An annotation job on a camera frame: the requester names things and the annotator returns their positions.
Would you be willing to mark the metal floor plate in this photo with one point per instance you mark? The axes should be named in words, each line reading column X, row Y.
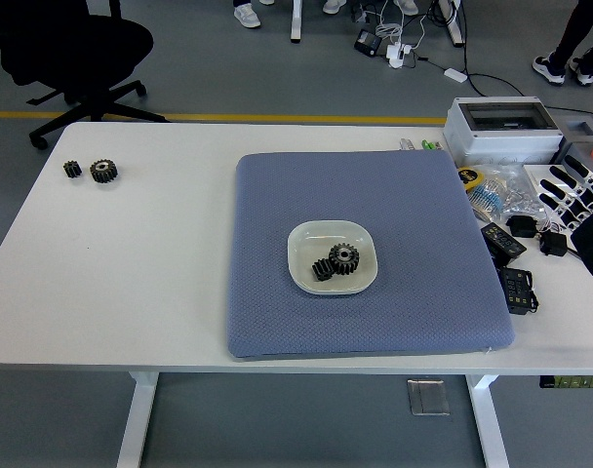
column 428, row 397

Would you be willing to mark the white table leg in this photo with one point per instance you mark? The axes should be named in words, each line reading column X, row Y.
column 489, row 424
column 135, row 424

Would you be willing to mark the large black gear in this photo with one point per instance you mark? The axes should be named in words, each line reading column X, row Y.
column 104, row 171
column 344, row 259

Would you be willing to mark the white desk leg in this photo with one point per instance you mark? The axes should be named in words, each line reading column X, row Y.
column 296, row 19
column 455, row 24

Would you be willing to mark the clear bag of metal parts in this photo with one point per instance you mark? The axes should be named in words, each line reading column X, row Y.
column 518, row 195

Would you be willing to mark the person's white shoe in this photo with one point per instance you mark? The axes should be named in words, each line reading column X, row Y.
column 333, row 6
column 247, row 15
column 407, row 6

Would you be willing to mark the person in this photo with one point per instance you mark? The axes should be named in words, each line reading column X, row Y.
column 577, row 34

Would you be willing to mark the grey electrical enclosure box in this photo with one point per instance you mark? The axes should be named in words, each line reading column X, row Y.
column 511, row 141

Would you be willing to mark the black office chair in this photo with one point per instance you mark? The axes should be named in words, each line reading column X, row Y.
column 77, row 44

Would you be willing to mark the blue-grey quilted mat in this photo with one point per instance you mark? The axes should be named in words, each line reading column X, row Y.
column 326, row 322

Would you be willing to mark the grey block with square hole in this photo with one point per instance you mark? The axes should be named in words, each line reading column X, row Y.
column 581, row 146

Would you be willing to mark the clear plastic connector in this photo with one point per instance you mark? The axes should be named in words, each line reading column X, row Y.
column 407, row 144

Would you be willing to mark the white power adapter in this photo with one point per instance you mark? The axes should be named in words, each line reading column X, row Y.
column 398, row 54

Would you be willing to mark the bag of blue resistors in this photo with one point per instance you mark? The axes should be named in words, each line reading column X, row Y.
column 486, row 202

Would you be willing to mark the small black adapter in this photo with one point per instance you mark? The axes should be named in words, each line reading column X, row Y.
column 554, row 244
column 522, row 225

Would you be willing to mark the white switch plate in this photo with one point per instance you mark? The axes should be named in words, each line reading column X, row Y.
column 538, row 173

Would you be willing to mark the white square dish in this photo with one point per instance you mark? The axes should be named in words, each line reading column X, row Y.
column 306, row 244

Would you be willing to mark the black device on floor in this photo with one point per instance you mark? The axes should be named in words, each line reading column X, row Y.
column 367, row 41

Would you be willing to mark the green label strip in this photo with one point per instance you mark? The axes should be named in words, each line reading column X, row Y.
column 574, row 382

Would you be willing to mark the green plastic connector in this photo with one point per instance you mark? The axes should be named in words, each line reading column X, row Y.
column 430, row 145

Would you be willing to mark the small white box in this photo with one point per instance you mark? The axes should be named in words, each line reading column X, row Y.
column 455, row 75

